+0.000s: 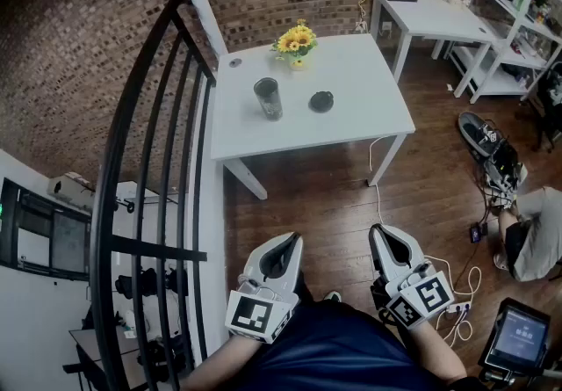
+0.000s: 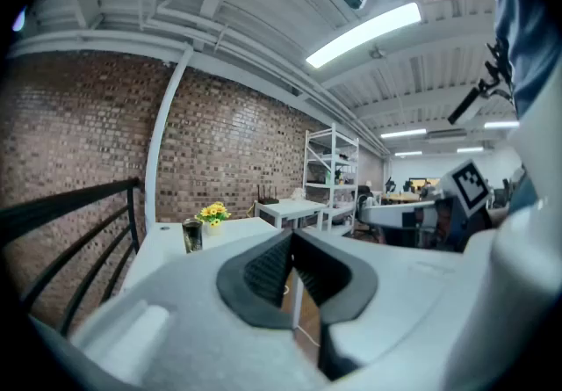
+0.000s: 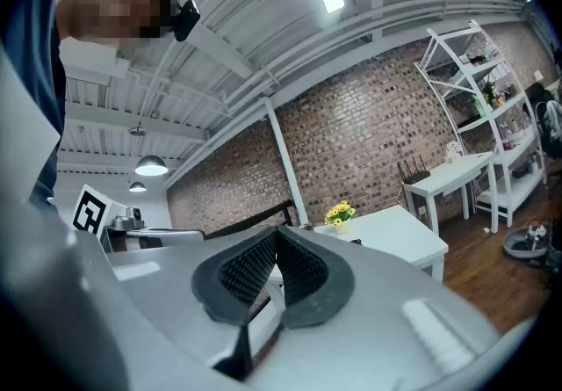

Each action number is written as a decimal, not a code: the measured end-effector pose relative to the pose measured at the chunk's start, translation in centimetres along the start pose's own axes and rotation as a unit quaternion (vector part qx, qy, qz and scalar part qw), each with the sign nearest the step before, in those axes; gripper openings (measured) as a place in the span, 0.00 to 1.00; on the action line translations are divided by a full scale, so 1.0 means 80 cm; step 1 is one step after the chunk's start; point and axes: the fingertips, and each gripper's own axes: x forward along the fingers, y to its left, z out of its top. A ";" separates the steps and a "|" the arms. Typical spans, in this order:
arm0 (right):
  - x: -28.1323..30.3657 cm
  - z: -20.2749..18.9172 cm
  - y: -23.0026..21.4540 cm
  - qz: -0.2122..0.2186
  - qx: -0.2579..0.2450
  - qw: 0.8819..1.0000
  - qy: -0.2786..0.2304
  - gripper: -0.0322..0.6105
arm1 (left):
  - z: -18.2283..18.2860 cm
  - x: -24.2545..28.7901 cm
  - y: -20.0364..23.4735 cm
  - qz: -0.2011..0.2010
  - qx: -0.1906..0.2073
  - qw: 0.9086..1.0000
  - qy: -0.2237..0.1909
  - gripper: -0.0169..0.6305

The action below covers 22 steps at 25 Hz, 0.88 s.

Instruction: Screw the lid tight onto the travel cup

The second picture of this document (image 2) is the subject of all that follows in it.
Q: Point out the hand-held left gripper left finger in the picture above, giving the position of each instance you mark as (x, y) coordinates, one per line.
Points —
(189, 328)

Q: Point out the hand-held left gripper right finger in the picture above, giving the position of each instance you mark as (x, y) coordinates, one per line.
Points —
(395, 314)

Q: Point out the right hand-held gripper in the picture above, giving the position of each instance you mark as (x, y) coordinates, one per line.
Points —
(470, 180)

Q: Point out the black round ball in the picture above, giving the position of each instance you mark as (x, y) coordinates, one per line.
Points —
(192, 222)

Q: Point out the wooden office desk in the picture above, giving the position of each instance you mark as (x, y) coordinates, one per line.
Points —
(401, 196)

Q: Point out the white ceiling light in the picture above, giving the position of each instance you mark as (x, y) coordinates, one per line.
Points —
(403, 133)
(364, 34)
(501, 125)
(408, 154)
(470, 149)

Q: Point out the white metal shelf rack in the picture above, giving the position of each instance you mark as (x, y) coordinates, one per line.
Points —
(332, 152)

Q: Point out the white fluffy ornament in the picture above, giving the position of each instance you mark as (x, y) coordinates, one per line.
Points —
(298, 194)

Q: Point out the white side table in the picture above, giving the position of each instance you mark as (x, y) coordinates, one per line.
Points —
(290, 207)

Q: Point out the sunflowers in white pot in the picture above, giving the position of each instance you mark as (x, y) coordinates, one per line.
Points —
(213, 211)

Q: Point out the black router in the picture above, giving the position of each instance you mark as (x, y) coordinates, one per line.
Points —
(268, 201)

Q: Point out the black metal railing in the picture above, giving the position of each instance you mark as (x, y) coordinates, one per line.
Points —
(66, 198)

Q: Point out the white pipe column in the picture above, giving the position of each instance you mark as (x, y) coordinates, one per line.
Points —
(160, 139)

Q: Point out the person's blue clothing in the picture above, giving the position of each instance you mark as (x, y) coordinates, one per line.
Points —
(531, 29)

